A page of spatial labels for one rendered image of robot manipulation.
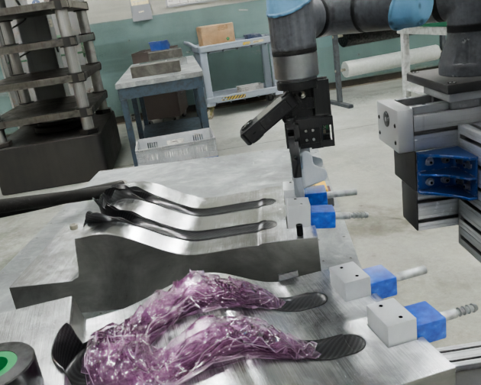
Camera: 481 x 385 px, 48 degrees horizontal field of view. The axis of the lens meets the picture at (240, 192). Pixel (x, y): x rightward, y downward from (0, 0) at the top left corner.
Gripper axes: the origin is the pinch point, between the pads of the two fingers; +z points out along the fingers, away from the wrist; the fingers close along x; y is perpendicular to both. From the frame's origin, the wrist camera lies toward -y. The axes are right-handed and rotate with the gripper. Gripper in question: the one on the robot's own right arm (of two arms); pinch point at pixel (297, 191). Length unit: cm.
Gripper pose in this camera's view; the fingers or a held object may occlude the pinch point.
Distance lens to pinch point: 97.9
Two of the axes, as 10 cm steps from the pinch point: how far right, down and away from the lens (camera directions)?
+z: 1.4, 9.4, 3.2
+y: 9.9, -1.2, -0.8
